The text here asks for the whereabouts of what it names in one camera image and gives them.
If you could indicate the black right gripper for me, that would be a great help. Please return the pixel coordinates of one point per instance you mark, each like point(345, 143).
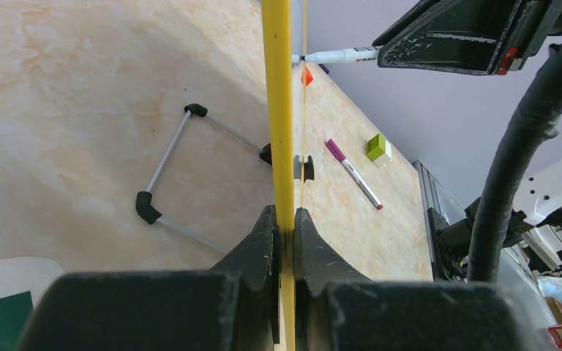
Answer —
point(470, 37)

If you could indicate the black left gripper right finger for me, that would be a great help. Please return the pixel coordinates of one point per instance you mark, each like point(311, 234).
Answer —
point(319, 270)

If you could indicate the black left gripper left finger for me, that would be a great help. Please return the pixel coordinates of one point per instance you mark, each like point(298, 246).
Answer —
point(255, 260)

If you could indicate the blue capped marker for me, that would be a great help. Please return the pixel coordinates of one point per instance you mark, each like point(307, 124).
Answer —
point(348, 55)

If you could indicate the yellow framed whiteboard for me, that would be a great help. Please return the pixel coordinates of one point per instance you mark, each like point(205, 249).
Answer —
point(277, 42)

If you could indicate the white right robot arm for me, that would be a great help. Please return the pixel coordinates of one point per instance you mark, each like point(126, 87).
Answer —
point(511, 205)

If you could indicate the purple capped marker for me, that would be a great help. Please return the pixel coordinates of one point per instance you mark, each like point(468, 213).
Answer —
point(339, 155)

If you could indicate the green white eraser block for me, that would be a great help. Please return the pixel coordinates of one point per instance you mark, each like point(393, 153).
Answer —
point(379, 150)

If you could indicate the purple plastic piece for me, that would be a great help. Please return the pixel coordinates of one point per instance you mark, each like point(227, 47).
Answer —
point(324, 68)

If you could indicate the red plastic block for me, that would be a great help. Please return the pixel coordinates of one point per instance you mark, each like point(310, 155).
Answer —
point(306, 76)

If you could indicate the green white chessboard mat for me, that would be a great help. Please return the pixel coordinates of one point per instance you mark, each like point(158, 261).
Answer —
point(23, 281)

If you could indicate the whiteboard wire stand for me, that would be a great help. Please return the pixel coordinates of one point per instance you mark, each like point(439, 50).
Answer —
point(212, 180)

